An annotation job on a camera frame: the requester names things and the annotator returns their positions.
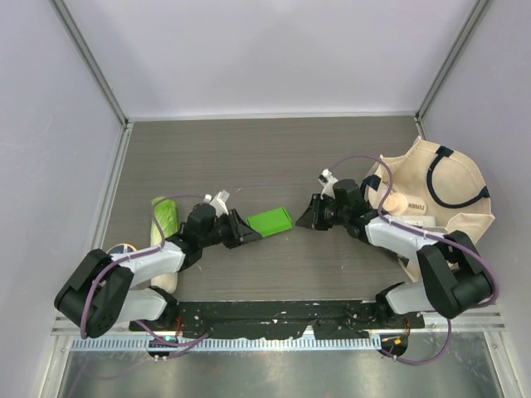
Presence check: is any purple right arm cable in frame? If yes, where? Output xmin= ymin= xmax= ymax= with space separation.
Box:
xmin=327 ymin=154 xmax=499 ymax=366

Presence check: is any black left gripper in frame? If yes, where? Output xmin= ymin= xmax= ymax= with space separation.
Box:
xmin=200 ymin=209 xmax=261 ymax=249

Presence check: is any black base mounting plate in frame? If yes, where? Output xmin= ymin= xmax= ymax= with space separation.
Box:
xmin=144 ymin=300 xmax=425 ymax=340

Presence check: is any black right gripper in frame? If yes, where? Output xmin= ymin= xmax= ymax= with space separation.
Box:
xmin=296 ymin=193 xmax=349 ymax=231

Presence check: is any beige canvas tote bag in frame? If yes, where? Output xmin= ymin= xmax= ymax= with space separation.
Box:
xmin=358 ymin=136 xmax=497 ymax=283

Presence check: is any green paper box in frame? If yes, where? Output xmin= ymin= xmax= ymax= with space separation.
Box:
xmin=246 ymin=206 xmax=293 ymax=238

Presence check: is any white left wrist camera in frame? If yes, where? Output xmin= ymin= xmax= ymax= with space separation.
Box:
xmin=203 ymin=190 xmax=230 ymax=217

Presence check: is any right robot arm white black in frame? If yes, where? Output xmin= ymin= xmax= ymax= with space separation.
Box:
xmin=295 ymin=179 xmax=497 ymax=328

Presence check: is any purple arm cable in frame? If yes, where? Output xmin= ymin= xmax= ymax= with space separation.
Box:
xmin=327 ymin=154 xmax=499 ymax=366
xmin=78 ymin=192 xmax=208 ymax=381

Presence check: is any round blue yellow tin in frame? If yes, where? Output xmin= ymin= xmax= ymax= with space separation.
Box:
xmin=107 ymin=243 xmax=137 ymax=255

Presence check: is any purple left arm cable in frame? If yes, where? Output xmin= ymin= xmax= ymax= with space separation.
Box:
xmin=78 ymin=192 xmax=208 ymax=381

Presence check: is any beige cap bottle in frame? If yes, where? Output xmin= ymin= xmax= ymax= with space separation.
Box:
xmin=382 ymin=192 xmax=408 ymax=216

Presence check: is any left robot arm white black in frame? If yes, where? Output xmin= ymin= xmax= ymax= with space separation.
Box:
xmin=54 ymin=203 xmax=261 ymax=338

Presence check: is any napa cabbage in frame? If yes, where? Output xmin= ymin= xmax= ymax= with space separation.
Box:
xmin=150 ymin=197 xmax=178 ymax=294

